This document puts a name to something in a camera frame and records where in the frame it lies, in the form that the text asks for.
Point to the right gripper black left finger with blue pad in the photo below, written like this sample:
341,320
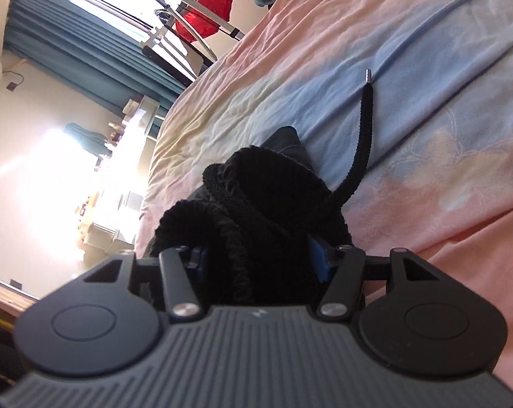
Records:
108,319

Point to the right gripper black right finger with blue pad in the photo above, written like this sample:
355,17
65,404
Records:
407,314

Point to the black drawstring pants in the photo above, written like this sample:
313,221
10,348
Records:
255,213

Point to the white dresser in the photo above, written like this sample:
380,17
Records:
109,219

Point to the pastel pink blue bedsheet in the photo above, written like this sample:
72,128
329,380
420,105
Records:
439,179

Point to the teal garment on chair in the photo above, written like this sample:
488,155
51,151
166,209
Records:
93,142

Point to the teal left curtain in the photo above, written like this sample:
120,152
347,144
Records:
88,54

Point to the red hanging garment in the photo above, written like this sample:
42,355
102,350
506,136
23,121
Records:
206,17

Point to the black wall socket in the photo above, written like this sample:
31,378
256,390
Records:
11,86

